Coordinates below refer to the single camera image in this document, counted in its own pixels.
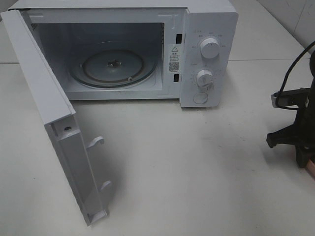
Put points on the lower white timer knob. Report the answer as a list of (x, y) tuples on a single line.
[(204, 78)]

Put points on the upper white power knob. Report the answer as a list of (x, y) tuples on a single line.
[(210, 47)]

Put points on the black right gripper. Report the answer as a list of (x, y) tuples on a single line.
[(300, 134)]

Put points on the pink round plate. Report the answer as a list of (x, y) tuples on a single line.
[(310, 167)]

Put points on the white warning label sticker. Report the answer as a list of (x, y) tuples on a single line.
[(174, 54)]

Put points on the white microwave oven body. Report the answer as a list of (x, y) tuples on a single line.
[(65, 24)]

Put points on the glass microwave turntable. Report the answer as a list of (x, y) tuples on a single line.
[(113, 64)]

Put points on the round white door button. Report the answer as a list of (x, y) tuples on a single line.
[(200, 98)]

